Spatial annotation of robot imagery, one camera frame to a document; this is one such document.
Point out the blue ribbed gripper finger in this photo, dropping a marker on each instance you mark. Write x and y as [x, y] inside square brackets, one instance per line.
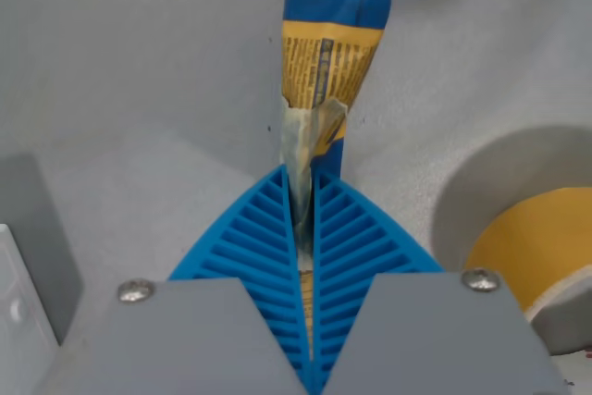
[356, 238]
[259, 238]

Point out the blue yellow taped bag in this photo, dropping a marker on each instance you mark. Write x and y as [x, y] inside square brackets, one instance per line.
[333, 20]

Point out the yellow adhesive tape roll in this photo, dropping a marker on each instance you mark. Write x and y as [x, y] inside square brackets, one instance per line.
[532, 238]

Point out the white wall power socket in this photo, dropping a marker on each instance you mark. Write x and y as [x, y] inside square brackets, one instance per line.
[18, 321]

